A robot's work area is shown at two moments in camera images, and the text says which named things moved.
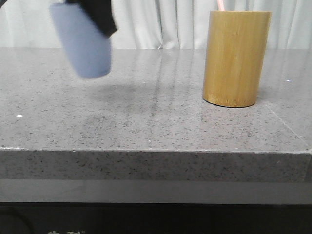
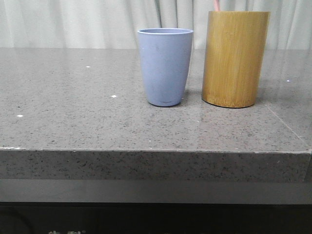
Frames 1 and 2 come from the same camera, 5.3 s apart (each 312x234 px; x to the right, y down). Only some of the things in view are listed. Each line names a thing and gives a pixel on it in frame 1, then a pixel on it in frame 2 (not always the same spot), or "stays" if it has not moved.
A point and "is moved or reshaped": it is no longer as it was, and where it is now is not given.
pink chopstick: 221,5 is moved or reshaped
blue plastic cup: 87,46 → 166,56
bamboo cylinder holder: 235,47 stays
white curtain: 155,24 stays
